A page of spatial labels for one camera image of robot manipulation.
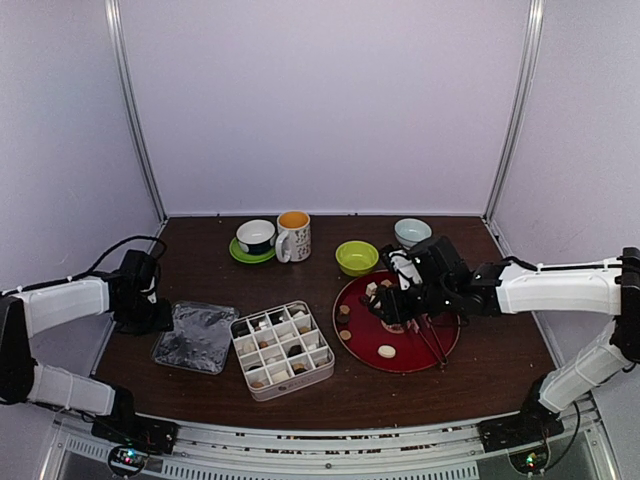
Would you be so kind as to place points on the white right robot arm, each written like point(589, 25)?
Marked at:
point(609, 287)

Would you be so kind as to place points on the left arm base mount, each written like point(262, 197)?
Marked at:
point(136, 438)

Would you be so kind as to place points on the white round button chocolate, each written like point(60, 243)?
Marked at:
point(386, 351)

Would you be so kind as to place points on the right aluminium frame post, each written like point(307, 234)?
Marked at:
point(526, 73)

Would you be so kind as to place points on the lime green bowl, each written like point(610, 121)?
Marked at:
point(356, 258)

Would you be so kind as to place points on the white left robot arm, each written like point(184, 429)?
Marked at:
point(29, 311)

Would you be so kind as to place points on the silver compartment tin box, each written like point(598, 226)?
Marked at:
point(281, 350)

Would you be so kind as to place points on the white floral mug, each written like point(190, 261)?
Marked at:
point(293, 242)

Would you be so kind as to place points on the left aluminium frame post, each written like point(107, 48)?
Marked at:
point(116, 33)

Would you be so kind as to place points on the red round tray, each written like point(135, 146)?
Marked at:
point(368, 332)

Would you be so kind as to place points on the pink plastic scoop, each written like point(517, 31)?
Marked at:
point(423, 327)

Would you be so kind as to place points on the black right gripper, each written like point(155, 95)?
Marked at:
point(394, 310)

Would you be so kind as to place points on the dark blue white cup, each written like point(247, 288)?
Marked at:
point(256, 237)

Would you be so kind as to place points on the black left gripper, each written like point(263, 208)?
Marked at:
point(163, 322)

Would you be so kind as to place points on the aluminium frame post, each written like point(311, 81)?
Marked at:
point(526, 73)
point(116, 33)

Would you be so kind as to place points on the front aluminium rail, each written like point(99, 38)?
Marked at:
point(452, 450)

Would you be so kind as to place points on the pale blue bowl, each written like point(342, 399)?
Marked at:
point(410, 231)

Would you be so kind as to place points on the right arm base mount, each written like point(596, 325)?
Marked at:
point(525, 434)

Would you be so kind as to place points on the tin lid with rabbit picture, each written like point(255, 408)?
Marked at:
point(200, 340)

